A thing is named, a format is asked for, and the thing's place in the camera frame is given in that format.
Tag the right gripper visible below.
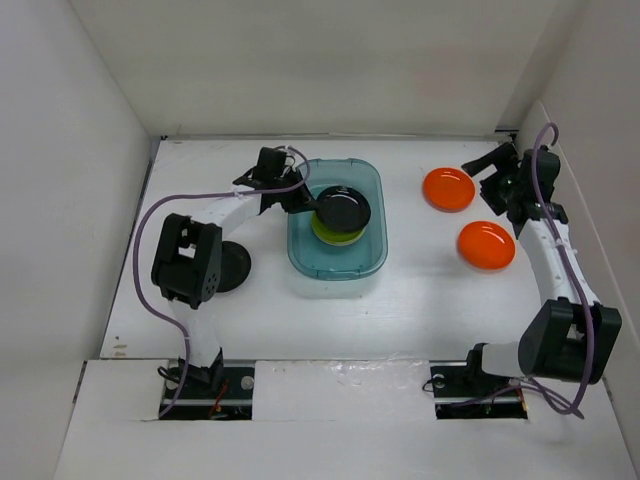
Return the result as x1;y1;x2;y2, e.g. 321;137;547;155
462;142;524;215

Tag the black plate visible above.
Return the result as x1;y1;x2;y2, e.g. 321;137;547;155
217;241;252;293
315;186;371;234

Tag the green plate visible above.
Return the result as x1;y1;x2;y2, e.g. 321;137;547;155
310;213;366;247

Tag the orange plate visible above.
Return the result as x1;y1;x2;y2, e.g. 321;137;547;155
456;221;516;272
422;167;476;212

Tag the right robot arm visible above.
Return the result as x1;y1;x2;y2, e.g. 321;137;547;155
462;143;622;394

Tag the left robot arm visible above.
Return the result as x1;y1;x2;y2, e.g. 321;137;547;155
150;146;317;397

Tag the teal transparent plastic bin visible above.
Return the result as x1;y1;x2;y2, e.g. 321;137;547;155
287;159;388;281

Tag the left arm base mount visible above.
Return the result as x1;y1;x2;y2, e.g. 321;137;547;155
158;361;255;421

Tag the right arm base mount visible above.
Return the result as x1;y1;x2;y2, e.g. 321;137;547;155
422;361;528;420

